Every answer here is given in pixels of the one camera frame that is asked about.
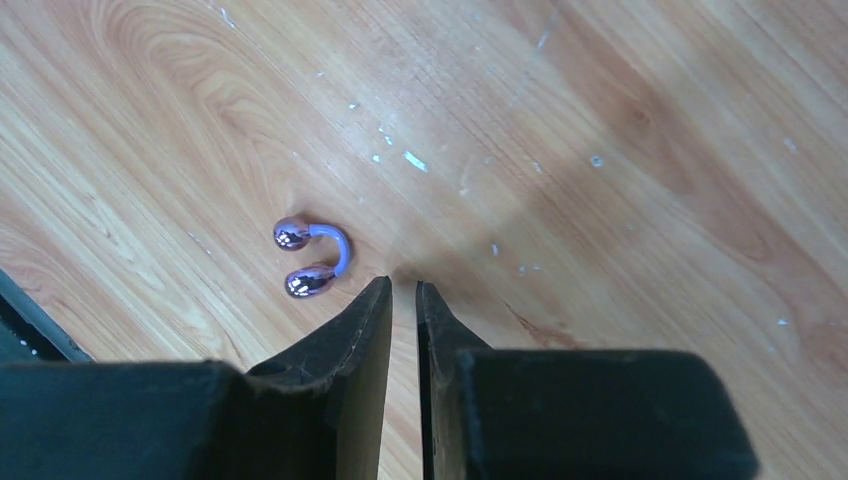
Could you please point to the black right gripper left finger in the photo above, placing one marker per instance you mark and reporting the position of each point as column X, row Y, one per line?
column 313, row 411

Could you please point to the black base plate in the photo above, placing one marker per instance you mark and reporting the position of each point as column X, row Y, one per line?
column 28, row 333

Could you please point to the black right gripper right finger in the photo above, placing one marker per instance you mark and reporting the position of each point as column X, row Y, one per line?
column 490, row 413

